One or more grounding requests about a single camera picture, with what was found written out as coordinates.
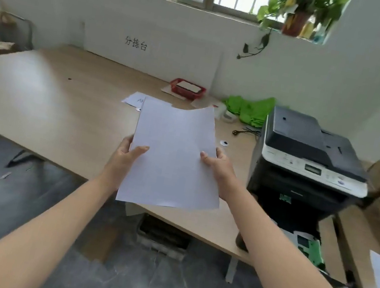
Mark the person's left hand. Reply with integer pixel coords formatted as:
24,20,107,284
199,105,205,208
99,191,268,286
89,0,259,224
102,131,151,193

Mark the person's right hand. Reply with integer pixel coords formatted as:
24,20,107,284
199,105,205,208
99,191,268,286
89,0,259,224
193,145,243,204

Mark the white paper sheet stack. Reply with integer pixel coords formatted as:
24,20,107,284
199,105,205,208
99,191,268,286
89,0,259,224
115,93,237,218

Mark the person's left forearm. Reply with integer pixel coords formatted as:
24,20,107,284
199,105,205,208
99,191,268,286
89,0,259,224
0,152,123,288

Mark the person's right forearm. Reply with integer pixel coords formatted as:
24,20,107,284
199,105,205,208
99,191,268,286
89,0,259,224
203,179,380,288

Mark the clear tape roll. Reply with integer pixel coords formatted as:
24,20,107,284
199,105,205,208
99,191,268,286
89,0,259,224
213,102,239,125

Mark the small white paper sheet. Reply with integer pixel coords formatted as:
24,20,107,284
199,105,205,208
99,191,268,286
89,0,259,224
121,89,147,109

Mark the green cloth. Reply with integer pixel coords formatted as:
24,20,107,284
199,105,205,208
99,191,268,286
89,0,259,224
219,89,278,130

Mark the cardboard piece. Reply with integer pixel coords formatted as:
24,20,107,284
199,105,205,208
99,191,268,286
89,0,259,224
160,83,189,102

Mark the red plastic basket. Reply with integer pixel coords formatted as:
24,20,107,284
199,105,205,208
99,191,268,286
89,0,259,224
168,77,208,102

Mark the grey box under table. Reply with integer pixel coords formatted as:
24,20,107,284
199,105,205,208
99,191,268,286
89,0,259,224
133,213,195,260

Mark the black and white printer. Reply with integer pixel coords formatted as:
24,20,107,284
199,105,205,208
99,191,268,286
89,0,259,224
239,103,380,249

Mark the white board with characters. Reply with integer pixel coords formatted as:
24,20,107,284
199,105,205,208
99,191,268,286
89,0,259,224
76,20,225,92

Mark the white and green printer tray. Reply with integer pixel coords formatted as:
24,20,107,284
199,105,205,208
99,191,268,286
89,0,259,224
265,219,333,272

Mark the potted green plant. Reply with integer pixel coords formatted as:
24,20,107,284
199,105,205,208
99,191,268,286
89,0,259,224
237,0,354,77

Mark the black cable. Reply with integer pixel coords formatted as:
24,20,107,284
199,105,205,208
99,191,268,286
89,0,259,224
232,124,262,140

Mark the metal frame chair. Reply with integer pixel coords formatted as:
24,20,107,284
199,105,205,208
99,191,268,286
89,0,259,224
0,11,39,51

